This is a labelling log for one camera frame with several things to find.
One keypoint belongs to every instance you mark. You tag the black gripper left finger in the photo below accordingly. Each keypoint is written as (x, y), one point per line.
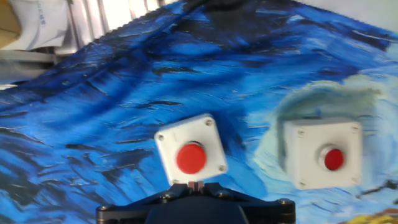
(130, 214)

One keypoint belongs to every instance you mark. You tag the grey box small red button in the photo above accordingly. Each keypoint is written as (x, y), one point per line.
(304, 155)

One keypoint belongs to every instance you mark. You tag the white box large red button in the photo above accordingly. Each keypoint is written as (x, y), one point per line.
(186, 137)

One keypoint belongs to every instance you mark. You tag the white plastic bag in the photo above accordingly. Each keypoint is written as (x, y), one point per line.
(43, 28)

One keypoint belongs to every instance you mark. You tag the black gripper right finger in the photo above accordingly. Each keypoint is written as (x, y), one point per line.
(267, 214)

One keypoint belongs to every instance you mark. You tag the painted wheatfield tablecloth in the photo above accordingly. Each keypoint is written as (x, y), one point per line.
(186, 77)

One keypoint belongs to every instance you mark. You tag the brown cardboard box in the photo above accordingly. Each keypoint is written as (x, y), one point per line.
(9, 25)

